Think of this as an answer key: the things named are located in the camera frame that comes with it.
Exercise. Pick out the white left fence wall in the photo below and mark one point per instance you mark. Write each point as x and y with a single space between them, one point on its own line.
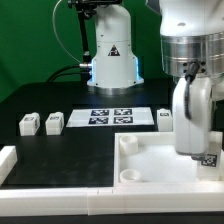
8 159

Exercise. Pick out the white square tabletop part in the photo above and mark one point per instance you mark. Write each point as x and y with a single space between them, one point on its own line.
150 157

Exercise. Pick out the white front fence wall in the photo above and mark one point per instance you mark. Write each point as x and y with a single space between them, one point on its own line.
151 198

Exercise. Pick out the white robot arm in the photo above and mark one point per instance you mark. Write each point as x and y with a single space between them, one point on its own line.
192 47

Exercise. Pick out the white fence wall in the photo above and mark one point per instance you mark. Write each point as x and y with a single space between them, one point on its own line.
151 198
8 159

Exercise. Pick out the black camera stand pole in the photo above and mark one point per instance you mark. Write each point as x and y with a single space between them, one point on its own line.
85 11

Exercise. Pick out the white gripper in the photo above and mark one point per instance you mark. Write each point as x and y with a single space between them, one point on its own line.
193 107

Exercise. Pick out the white sheet with markers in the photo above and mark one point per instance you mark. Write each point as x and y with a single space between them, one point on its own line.
110 117

